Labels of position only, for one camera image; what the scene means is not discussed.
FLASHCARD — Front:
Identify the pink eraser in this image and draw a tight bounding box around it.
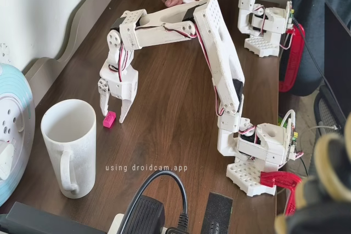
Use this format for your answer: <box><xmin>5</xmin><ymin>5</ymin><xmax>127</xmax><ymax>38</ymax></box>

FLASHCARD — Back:
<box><xmin>103</xmin><ymin>111</ymin><xmax>117</xmax><ymax>129</ymax></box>

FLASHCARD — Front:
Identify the white 3D-printed leader robot arm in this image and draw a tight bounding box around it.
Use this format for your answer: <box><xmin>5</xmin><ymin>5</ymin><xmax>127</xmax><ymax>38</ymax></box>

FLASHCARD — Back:
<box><xmin>237</xmin><ymin>0</ymin><xmax>292</xmax><ymax>58</ymax></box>

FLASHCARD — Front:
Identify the white ceramic mug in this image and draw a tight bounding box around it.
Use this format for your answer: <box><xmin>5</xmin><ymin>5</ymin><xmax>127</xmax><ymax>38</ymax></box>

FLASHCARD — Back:
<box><xmin>40</xmin><ymin>99</ymin><xmax>97</xmax><ymax>199</ymax></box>

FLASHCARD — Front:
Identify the black power adapter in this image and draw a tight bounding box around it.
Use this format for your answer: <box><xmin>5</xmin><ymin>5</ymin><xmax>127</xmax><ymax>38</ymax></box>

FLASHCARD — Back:
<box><xmin>119</xmin><ymin>195</ymin><xmax>165</xmax><ymax>234</ymax></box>

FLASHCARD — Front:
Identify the white power strip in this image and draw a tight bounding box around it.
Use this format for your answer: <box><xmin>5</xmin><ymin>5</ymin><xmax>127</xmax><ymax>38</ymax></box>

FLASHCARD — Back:
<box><xmin>108</xmin><ymin>213</ymin><xmax>129</xmax><ymax>234</ymax></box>

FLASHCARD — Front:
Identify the black foam block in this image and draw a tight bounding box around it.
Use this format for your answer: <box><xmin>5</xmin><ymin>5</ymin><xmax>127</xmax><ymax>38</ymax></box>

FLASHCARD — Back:
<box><xmin>201</xmin><ymin>191</ymin><xmax>234</xmax><ymax>234</ymax></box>

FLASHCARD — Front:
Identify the black flat box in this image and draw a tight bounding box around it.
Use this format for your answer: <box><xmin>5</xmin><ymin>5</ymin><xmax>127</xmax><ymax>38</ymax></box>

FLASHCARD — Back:
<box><xmin>0</xmin><ymin>202</ymin><xmax>107</xmax><ymax>234</ymax></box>

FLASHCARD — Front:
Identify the red plastic clamp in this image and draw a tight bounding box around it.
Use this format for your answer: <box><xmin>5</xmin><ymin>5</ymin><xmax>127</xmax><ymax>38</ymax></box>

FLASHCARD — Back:
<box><xmin>259</xmin><ymin>170</ymin><xmax>303</xmax><ymax>217</ymax></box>
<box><xmin>278</xmin><ymin>22</ymin><xmax>305</xmax><ymax>94</ymax></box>

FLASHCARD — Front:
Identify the green controller board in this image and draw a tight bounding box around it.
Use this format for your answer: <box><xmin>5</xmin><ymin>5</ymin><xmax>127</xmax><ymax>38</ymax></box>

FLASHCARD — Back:
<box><xmin>284</xmin><ymin>117</ymin><xmax>301</xmax><ymax>161</ymax></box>
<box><xmin>286</xmin><ymin>1</ymin><xmax>296</xmax><ymax>31</ymax></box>

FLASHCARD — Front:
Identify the person in jeans white shirt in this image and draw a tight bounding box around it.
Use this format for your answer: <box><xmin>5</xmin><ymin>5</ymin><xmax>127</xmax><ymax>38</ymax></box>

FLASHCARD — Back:
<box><xmin>284</xmin><ymin>0</ymin><xmax>351</xmax><ymax>96</ymax></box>

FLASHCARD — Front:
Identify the black yellow flexible tripod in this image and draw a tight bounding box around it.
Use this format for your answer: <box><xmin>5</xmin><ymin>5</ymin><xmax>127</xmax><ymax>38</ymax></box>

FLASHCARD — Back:
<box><xmin>274</xmin><ymin>113</ymin><xmax>351</xmax><ymax>234</ymax></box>

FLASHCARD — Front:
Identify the black monitor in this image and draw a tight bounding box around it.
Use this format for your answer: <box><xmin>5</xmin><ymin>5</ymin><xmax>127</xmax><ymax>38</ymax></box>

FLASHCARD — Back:
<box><xmin>324</xmin><ymin>1</ymin><xmax>351</xmax><ymax>128</ymax></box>

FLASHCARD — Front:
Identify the wrist servo wire bundle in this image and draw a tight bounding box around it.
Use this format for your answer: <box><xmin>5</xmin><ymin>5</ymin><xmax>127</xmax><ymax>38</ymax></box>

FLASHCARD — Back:
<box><xmin>109</xmin><ymin>43</ymin><xmax>135</xmax><ymax>83</ymax></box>

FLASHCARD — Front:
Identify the forearm servo wire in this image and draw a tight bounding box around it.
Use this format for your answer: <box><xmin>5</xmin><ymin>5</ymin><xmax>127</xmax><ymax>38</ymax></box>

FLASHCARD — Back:
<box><xmin>137</xmin><ymin>24</ymin><xmax>199</xmax><ymax>39</ymax></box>

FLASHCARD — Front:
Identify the thick black power cable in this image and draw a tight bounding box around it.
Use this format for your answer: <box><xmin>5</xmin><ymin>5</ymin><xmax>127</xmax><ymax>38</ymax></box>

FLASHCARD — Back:
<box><xmin>131</xmin><ymin>170</ymin><xmax>190</xmax><ymax>234</ymax></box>

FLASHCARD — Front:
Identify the beige desk edge rail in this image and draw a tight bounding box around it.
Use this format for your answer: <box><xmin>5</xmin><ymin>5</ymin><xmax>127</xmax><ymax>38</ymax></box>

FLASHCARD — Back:
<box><xmin>23</xmin><ymin>0</ymin><xmax>293</xmax><ymax>103</ymax></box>

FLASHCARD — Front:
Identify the upper arm servo wire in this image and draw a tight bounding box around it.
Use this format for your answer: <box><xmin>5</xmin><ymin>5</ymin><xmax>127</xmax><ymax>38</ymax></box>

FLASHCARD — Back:
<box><xmin>196</xmin><ymin>32</ymin><xmax>229</xmax><ymax>117</ymax></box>

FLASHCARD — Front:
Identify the round blue white cable reel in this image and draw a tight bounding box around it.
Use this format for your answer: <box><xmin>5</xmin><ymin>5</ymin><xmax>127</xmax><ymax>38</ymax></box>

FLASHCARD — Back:
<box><xmin>0</xmin><ymin>62</ymin><xmax>36</xmax><ymax>207</ymax></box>

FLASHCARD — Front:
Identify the white cable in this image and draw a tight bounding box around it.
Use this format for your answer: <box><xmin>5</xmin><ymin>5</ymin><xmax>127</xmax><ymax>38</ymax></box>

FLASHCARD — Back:
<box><xmin>279</xmin><ymin>109</ymin><xmax>297</xmax><ymax>130</ymax></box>

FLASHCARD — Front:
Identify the thin black cable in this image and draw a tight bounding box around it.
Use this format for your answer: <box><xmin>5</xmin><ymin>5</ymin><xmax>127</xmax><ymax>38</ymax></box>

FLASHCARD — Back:
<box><xmin>292</xmin><ymin>17</ymin><xmax>334</xmax><ymax>89</ymax></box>
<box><xmin>298</xmin><ymin>157</ymin><xmax>310</xmax><ymax>177</ymax></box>

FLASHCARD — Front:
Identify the thin grey cable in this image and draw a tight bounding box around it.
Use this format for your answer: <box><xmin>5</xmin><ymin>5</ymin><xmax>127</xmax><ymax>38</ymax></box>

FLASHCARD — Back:
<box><xmin>298</xmin><ymin>124</ymin><xmax>343</xmax><ymax>152</ymax></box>

